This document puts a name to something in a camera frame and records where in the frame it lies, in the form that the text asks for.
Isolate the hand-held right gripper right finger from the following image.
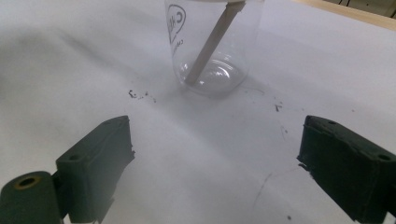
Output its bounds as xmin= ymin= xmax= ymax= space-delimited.
xmin=296 ymin=115 xmax=396 ymax=224

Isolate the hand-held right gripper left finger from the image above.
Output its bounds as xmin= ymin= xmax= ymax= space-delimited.
xmin=55 ymin=115 xmax=136 ymax=224

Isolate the wooden stir stick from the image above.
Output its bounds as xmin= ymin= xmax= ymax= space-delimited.
xmin=184 ymin=0 xmax=248 ymax=86

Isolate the clear plastic cup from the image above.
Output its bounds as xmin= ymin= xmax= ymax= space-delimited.
xmin=163 ymin=0 xmax=266 ymax=98

